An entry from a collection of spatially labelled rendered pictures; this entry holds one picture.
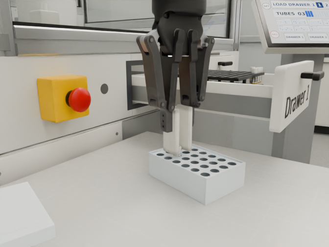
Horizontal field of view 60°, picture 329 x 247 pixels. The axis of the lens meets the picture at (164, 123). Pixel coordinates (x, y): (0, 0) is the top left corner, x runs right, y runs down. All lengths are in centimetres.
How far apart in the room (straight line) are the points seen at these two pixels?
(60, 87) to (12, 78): 7
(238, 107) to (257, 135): 189
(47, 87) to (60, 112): 4
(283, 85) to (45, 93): 38
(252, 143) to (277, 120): 195
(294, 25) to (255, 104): 98
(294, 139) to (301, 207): 121
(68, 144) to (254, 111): 35
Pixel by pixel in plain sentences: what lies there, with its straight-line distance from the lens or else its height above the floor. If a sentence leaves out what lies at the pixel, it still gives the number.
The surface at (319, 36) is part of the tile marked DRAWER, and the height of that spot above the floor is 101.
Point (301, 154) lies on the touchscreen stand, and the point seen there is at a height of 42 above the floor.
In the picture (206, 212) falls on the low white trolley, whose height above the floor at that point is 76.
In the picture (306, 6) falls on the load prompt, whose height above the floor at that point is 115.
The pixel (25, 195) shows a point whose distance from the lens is 41.
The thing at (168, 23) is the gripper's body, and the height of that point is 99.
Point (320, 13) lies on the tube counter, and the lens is 161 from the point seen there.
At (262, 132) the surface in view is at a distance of 241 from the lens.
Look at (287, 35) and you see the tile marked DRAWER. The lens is 143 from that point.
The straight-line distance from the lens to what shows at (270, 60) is 232.
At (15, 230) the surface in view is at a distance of 35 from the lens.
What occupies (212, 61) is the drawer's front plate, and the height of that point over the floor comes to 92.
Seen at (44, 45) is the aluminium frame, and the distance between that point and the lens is 52.
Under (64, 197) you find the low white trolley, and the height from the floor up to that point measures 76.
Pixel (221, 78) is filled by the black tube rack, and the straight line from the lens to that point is 59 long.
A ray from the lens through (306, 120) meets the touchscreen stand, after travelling 162.
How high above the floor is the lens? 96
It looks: 15 degrees down
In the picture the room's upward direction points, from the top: straight up
